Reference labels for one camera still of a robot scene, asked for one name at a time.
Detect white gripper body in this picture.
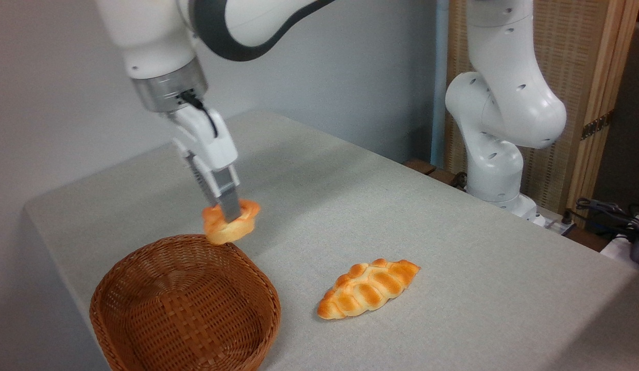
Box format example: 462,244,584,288
169,107,239,174

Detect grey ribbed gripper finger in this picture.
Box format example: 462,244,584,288
173,138,222,208
210,165,242,224

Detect round orange bread roll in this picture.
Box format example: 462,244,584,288
202,199,261,246

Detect brown woven wicker basket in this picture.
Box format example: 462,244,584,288
90,234,282,371

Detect long braided bread loaf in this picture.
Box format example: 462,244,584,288
317,258,421,321

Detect grey tablecloth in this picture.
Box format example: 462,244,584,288
23,109,639,371

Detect metal screen hinge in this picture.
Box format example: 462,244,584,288
581,110,614,141

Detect white box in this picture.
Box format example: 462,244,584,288
601,234,639,266

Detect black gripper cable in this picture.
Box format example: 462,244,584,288
181,90,219,139

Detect black cable bundle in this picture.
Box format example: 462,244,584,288
576,197,639,244

